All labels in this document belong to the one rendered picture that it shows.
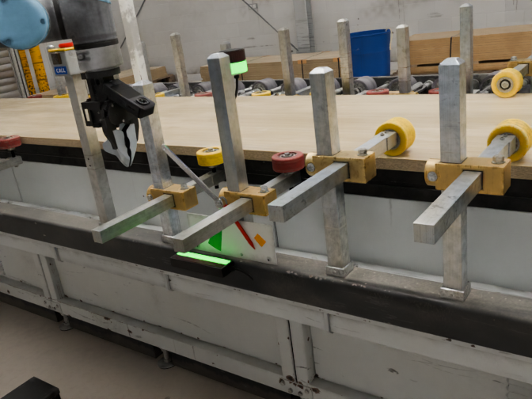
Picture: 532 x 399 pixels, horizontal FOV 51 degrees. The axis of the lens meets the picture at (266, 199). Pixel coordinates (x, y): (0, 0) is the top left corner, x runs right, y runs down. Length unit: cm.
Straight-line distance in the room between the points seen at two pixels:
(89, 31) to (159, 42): 947
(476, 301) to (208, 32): 911
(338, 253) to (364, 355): 52
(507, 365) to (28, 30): 106
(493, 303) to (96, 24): 93
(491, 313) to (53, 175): 165
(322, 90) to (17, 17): 55
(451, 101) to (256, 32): 857
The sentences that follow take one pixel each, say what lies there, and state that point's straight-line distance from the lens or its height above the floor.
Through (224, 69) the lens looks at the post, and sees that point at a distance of 124.
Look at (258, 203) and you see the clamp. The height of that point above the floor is 85.
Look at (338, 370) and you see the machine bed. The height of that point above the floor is 22.
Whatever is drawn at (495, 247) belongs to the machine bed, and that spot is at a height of 71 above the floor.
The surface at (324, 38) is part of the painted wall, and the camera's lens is 897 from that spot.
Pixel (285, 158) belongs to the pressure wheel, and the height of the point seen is 91.
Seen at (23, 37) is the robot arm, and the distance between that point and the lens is 107.
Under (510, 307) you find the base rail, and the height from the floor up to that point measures 70.
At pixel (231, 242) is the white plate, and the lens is 136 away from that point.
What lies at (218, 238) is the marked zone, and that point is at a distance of 138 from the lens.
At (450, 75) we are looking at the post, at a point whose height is 112.
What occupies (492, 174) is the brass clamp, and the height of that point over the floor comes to 96.
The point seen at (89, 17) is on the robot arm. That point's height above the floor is 129.
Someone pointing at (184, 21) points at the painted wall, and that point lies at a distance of 1027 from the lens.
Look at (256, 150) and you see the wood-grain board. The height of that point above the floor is 90.
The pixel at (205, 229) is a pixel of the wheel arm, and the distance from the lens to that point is 115.
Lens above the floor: 129
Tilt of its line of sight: 20 degrees down
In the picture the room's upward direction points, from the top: 8 degrees counter-clockwise
